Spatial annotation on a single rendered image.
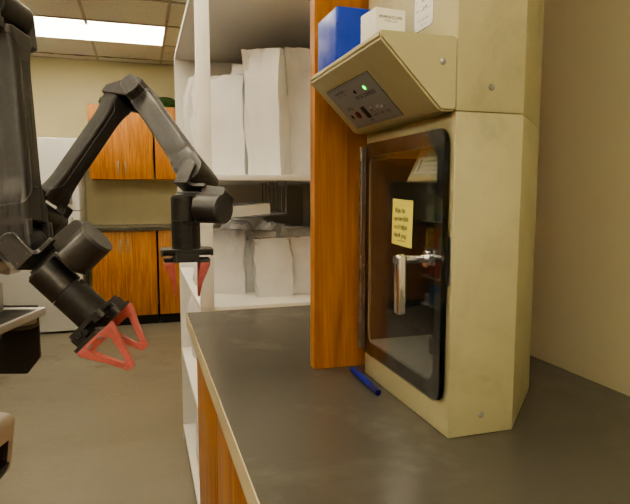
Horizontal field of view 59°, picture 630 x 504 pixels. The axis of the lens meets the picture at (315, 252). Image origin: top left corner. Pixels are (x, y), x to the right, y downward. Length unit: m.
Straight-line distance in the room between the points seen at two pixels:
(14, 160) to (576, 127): 1.04
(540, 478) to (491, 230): 0.33
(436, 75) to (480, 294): 0.31
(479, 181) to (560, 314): 0.55
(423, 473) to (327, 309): 0.47
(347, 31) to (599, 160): 0.56
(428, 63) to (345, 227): 0.44
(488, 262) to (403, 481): 0.33
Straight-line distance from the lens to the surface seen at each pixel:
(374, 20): 0.90
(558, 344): 1.33
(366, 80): 0.89
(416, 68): 0.80
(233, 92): 2.14
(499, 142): 0.85
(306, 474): 0.77
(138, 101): 1.44
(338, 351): 1.17
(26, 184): 0.98
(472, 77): 0.84
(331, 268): 1.13
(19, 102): 1.02
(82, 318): 0.94
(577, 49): 1.31
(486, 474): 0.80
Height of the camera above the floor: 1.30
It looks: 6 degrees down
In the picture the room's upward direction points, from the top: straight up
